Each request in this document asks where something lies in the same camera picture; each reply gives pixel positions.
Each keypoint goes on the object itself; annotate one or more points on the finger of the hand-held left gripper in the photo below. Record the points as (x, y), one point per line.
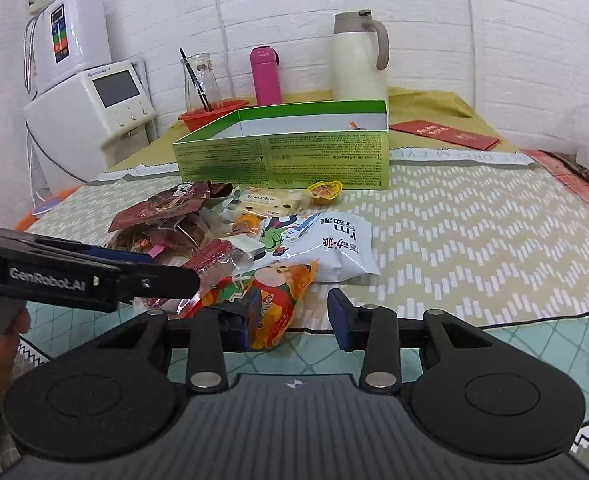
(167, 281)
(119, 253)

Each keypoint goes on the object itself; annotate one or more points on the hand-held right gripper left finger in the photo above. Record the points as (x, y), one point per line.
(252, 316)

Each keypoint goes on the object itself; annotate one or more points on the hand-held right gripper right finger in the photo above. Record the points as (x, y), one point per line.
(339, 321)

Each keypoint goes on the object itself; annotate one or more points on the orange apple print snack packet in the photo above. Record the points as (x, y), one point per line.
(277, 300)

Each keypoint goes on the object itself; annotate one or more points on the pink edged clear snack packet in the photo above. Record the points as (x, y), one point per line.
(147, 240)

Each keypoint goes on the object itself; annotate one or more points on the red stick snack packet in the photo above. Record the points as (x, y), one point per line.
(213, 256)

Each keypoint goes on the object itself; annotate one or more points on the dark red jerky packet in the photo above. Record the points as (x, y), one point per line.
(157, 208)

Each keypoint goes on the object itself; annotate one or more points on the white snack bag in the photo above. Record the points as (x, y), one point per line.
(324, 246)

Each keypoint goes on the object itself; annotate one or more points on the small orange candy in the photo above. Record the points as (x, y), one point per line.
(247, 222)

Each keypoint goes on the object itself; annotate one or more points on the yellow white snack packet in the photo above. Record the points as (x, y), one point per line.
(264, 200)

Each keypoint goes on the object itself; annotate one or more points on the orange jelly cup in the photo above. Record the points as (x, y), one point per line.
(324, 191)

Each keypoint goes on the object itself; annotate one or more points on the green cardboard box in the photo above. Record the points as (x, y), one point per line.
(294, 152)

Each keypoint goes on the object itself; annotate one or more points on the person's left hand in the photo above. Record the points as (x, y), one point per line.
(2, 347)

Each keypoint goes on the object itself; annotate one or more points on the orange plastic basin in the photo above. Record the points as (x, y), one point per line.
(29, 220)

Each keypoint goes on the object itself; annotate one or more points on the white appliance with screen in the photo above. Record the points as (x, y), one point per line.
(87, 117)

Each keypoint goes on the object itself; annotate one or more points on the orange plastic basket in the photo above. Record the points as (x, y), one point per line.
(209, 114)

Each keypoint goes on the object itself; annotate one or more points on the teal grid mat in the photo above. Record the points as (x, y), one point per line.
(524, 345)

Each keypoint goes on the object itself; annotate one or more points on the glass carafe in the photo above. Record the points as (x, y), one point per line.
(199, 82)

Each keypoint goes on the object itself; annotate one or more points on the black chopsticks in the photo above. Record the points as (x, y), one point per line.
(194, 79)

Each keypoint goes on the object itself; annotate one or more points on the red envelope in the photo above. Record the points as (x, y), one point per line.
(444, 134)

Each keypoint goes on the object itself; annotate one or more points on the white water purifier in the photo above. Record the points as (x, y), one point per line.
(69, 35)

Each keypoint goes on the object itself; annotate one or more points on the pink thermos bottle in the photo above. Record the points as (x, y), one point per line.
(266, 76)

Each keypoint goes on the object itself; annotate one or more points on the cream thermos jug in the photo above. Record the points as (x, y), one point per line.
(358, 62)

